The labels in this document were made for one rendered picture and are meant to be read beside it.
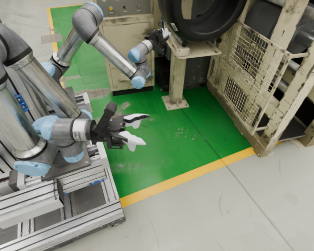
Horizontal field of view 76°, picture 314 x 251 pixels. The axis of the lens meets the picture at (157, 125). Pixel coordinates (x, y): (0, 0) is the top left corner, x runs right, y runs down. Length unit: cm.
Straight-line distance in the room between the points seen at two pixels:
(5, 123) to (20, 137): 7
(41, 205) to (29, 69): 62
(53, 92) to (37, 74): 8
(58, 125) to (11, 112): 13
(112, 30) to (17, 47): 156
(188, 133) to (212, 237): 98
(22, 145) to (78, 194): 83
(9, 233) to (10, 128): 98
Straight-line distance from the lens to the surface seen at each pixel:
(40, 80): 79
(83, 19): 113
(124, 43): 230
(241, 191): 186
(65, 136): 72
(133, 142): 62
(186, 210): 168
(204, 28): 188
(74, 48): 135
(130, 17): 223
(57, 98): 81
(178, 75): 220
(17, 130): 79
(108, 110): 62
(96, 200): 152
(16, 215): 115
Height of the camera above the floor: 154
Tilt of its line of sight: 45 degrees down
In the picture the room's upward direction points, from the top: straight up
